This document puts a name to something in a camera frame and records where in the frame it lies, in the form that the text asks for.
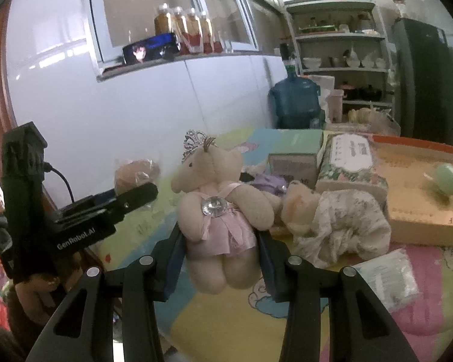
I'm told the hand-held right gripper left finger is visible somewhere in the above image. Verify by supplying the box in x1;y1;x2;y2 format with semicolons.
24;223;186;362

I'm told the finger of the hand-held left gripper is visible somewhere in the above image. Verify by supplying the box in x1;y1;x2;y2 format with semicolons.
112;183;160;220
92;189;117;206

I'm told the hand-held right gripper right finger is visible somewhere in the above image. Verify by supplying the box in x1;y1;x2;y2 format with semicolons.
257;231;419;362

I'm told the teddy bear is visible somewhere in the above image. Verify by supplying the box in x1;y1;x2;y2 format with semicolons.
242;171;288;197
171;130;282;295

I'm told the white patterned cloth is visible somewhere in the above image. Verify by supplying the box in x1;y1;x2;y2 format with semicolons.
281;181;392;269

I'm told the orange cardboard box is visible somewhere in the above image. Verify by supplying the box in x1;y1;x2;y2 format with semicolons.
370;135;453;248

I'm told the person's left hand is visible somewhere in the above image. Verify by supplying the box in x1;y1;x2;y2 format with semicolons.
15;251;84;329

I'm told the bread in plastic bag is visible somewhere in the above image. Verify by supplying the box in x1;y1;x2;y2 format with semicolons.
114;158;161;197

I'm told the clear tissue pack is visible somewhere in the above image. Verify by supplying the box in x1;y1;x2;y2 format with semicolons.
353;248;421;312

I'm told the pale green box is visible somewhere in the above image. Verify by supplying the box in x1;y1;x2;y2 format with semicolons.
268;129;324;190

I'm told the floral tissue box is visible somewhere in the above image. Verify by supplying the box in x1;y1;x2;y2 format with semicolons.
316;133;389;212

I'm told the dark blue printed case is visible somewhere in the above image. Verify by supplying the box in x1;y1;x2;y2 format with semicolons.
121;33;181;66

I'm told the blue water jug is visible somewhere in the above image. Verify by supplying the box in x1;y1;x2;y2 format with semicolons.
268;55;325;130

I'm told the plastic bag of food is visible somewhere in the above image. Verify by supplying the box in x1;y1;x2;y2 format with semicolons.
346;107;396;135

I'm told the sliding window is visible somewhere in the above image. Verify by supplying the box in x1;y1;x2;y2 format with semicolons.
86;0;260;69

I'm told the white metal shelf rack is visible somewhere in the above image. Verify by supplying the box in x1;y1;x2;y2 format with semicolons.
283;0;396;122

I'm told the black refrigerator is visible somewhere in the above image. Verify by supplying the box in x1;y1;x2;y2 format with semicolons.
390;17;453;146

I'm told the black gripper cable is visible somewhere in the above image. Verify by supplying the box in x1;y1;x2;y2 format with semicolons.
43;162;76;205

